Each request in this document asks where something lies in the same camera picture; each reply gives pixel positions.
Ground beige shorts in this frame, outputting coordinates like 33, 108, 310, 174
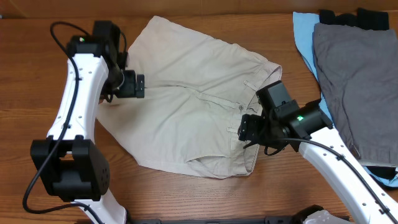
96, 16, 282, 179

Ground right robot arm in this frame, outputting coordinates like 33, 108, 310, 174
238, 100, 397, 223

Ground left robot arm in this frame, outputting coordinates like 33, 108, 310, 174
30, 21, 145, 224

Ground grey shorts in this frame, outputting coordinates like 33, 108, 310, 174
312, 22, 398, 167

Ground black garment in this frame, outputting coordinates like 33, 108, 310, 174
319, 7, 398, 181

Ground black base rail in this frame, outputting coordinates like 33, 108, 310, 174
127, 216, 294, 224

